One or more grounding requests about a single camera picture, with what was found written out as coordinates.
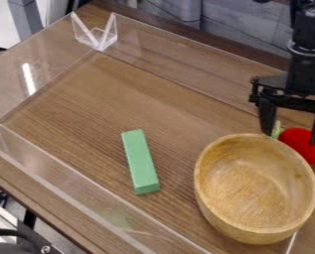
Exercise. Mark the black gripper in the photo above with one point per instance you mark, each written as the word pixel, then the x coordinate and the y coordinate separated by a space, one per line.
pixel 270 94

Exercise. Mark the red plush fruit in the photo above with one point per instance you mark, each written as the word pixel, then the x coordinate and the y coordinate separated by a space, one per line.
pixel 296 138

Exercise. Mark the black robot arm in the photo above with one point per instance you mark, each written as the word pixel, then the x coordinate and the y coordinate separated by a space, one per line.
pixel 300 74

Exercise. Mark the wooden bowl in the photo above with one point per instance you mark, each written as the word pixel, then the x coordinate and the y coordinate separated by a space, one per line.
pixel 254 188

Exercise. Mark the green rectangular block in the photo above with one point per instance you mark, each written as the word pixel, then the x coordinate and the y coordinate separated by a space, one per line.
pixel 140 162

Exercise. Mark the black table leg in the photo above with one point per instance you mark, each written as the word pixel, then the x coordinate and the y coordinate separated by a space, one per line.
pixel 30 219

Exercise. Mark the clear acrylic tray enclosure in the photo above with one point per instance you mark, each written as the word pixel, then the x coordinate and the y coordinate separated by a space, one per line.
pixel 96 76

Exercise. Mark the grey post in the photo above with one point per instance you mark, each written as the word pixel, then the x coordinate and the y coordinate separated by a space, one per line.
pixel 26 16

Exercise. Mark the black clamp bracket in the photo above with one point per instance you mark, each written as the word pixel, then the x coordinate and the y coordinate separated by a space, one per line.
pixel 35 242

